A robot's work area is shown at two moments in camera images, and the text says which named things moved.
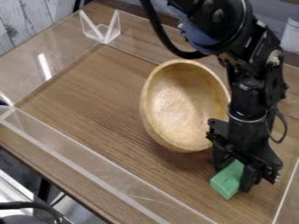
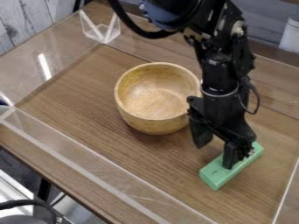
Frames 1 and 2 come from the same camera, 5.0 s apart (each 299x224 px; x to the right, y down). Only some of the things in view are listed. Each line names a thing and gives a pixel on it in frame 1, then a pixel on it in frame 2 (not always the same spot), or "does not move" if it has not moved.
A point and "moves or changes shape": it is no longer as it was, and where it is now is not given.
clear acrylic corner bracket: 103,33 does not move
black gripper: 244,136 → 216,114
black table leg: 43,189 does not move
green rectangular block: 226,182 moves or changes shape
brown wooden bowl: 182,95 moves or changes shape
